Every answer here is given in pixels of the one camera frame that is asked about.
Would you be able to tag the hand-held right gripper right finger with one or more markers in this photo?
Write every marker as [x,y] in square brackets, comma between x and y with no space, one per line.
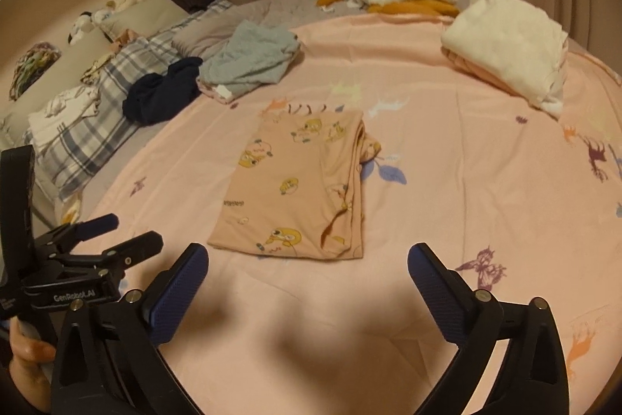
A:
[437,293]

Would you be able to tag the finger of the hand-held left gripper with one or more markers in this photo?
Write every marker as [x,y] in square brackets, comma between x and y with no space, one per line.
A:
[138,246]
[97,223]

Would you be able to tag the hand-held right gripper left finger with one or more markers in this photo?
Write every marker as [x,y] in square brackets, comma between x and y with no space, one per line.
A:
[177,293]

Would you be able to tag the pink cartoon print shirt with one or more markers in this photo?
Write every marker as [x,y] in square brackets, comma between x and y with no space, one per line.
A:
[291,181]

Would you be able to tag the person's left hand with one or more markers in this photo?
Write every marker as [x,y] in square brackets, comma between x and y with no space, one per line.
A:
[29,356]

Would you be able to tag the plaid pillow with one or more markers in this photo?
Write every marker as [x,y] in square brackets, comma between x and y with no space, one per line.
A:
[97,113]

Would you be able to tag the pink animal print bedsheet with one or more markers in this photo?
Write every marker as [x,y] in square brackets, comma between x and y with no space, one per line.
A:
[461,177]

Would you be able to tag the white printed cloth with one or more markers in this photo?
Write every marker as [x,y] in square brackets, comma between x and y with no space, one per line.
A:
[63,108]

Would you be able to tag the navy garment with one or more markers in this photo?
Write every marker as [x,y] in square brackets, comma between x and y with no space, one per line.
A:
[160,94]

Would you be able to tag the beige headboard cushion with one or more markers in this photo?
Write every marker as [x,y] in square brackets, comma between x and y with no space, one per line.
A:
[136,14]
[43,79]

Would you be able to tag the cream patterned cloth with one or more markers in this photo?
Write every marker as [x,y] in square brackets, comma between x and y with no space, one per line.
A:
[97,67]

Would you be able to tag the multicolour knitted cushion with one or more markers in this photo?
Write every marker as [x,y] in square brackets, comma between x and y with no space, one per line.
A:
[34,65]

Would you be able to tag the pink white-cuffed garment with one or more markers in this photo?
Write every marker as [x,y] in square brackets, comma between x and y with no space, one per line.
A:
[218,91]

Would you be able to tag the small pink cloth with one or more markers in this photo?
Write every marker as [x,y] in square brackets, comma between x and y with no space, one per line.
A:
[124,36]

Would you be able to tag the black white dog plush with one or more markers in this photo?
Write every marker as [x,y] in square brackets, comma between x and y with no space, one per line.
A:
[80,26]

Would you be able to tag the grey pillow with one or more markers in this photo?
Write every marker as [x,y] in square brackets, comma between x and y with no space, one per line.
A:
[204,31]

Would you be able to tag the grey garment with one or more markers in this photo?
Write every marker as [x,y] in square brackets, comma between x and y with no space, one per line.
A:
[252,55]

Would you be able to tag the beige plush toy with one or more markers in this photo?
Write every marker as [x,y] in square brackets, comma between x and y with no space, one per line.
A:
[119,1]

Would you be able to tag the white fleece folded blanket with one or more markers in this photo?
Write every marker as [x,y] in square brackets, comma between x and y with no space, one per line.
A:
[505,45]

